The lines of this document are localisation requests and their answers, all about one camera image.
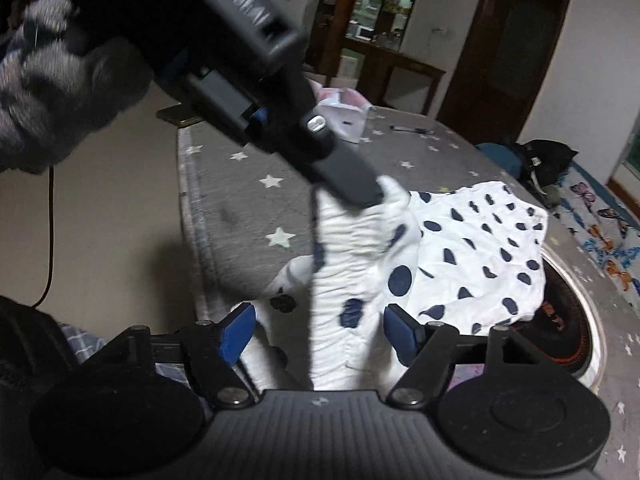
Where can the black backpack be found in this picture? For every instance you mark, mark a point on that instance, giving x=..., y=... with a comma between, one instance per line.
x=542, y=160

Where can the round black induction cooker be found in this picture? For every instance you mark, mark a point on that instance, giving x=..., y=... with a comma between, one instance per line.
x=562, y=320

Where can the pale green box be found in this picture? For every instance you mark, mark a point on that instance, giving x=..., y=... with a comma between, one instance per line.
x=350, y=65

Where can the black round induction cooktop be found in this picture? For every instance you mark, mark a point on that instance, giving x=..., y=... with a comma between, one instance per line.
x=597, y=320

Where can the white pink tissue box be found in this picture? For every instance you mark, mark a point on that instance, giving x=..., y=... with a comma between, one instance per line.
x=350, y=121
x=325, y=94

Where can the black pen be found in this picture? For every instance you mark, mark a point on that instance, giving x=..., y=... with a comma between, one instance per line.
x=412, y=130

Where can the white tall appliance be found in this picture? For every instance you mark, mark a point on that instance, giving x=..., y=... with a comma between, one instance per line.
x=292, y=0

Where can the dark wooden door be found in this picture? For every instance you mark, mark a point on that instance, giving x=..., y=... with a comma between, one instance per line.
x=505, y=60

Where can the white polka dot shorts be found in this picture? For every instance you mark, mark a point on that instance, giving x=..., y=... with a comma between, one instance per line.
x=475, y=260

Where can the butterfly print blanket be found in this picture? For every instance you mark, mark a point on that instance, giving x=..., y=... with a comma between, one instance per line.
x=600, y=230

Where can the person's left hand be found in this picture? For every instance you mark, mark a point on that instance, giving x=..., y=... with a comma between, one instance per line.
x=55, y=90

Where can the blue plaid cloth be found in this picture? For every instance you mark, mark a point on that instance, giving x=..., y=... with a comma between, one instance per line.
x=80, y=342

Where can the wooden glass display cabinet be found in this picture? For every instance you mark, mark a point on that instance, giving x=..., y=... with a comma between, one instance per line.
x=340, y=0

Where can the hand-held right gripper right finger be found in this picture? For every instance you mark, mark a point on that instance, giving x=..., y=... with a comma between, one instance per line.
x=400, y=335

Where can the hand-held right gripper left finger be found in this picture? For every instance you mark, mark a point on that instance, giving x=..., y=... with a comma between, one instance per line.
x=237, y=335

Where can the grey star tablecloth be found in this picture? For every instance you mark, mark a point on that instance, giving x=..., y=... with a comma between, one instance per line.
x=240, y=210

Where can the dark cloth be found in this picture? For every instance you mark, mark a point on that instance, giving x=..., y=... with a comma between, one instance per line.
x=25, y=370

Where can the olive grey cloth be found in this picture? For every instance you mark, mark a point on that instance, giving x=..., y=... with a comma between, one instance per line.
x=552, y=196

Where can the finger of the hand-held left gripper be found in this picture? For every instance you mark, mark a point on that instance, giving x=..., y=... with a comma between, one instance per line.
x=225, y=105
x=340, y=170

